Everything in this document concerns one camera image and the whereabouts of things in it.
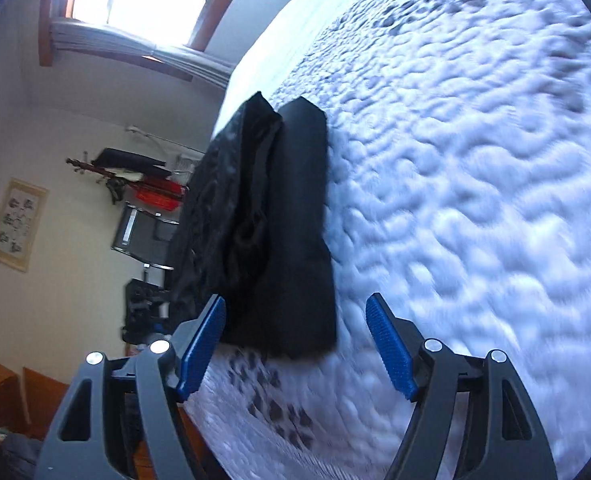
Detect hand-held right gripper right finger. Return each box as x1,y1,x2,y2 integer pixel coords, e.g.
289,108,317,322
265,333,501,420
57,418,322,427
365,292,559,480

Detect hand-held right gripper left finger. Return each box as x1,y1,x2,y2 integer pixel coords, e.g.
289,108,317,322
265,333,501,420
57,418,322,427
35,294,227,480

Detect black pants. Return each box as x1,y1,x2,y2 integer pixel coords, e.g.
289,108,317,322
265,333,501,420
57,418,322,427
168,91,339,360

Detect black equipment bag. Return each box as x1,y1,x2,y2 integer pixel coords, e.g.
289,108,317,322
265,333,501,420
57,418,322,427
121,277,172,346

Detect black chrome chair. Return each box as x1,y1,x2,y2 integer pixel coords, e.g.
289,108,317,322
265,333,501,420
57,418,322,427
111,202,181,271

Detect red hanging garment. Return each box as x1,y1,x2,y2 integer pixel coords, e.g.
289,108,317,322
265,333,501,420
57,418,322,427
134,177,183,211

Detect white quilted bed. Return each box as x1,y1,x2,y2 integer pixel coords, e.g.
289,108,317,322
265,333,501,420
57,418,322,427
182,0,591,480

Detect black hanging garment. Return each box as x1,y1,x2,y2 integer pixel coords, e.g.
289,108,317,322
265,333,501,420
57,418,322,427
92,147,168,171

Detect brown wooden cabinet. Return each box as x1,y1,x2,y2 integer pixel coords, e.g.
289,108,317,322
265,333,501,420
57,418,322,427
0,358,71,441

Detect grey pleated curtain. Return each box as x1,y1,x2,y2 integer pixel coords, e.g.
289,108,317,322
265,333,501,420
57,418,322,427
50,19,236,92

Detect framed wall picture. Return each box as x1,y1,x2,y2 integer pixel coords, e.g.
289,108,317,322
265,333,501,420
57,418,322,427
0,178,50,273

